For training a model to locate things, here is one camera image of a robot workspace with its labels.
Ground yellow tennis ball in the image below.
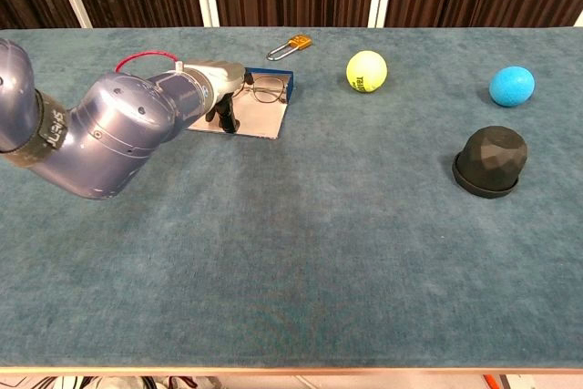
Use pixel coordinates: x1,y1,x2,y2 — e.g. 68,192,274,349
345,50,389,94

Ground blue felt table cover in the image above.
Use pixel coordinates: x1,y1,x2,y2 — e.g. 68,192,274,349
0,26,583,368

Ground floor cable bundle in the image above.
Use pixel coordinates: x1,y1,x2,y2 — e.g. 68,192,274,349
0,374,220,389

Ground red thin ring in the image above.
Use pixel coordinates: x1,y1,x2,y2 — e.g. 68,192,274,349
114,51,179,75

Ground metal-rimmed eyeglasses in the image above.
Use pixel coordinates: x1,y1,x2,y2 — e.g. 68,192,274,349
234,75,289,106

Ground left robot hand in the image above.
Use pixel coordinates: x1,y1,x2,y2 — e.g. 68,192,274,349
181,59,253,135

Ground black faceted dome cup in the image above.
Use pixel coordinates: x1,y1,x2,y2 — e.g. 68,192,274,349
451,125,529,200

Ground blue shallow cardboard box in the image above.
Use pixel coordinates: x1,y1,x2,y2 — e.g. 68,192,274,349
186,65,295,140

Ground brass padlock long shackle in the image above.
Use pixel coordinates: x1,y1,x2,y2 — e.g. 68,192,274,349
266,34,314,62

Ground blue ball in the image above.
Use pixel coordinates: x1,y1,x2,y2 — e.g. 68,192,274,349
488,66,537,108

